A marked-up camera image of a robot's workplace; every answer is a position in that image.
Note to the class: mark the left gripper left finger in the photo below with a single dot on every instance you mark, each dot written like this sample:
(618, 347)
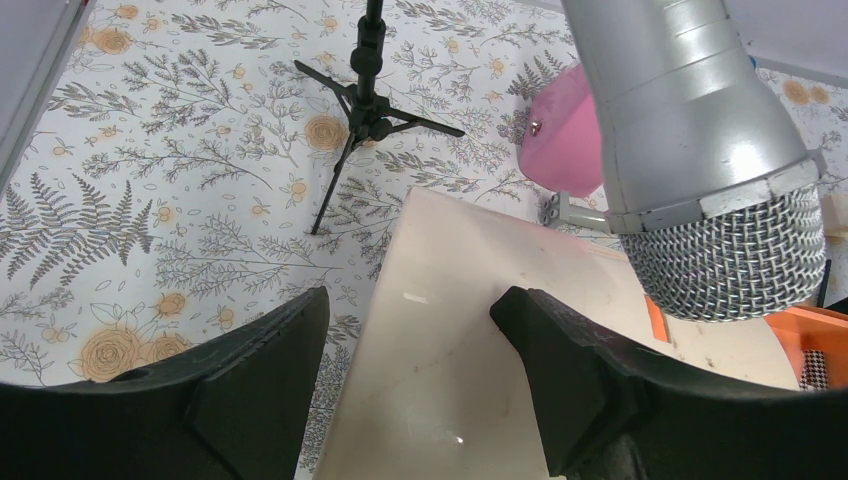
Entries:
(234, 407)

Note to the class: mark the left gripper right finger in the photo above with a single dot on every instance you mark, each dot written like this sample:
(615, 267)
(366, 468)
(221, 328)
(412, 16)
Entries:
(608, 407)

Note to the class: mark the cream round drawer organizer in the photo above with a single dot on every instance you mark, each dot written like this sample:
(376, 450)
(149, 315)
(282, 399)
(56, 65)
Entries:
(436, 391)

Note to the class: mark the grey microphone on stand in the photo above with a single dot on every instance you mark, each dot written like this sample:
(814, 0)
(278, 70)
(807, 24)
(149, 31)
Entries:
(710, 188)

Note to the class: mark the pink cone bottle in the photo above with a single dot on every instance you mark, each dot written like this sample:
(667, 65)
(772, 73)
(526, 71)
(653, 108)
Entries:
(561, 148)

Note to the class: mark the beige lego brick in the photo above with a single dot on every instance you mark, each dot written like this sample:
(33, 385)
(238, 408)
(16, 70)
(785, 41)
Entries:
(835, 215)

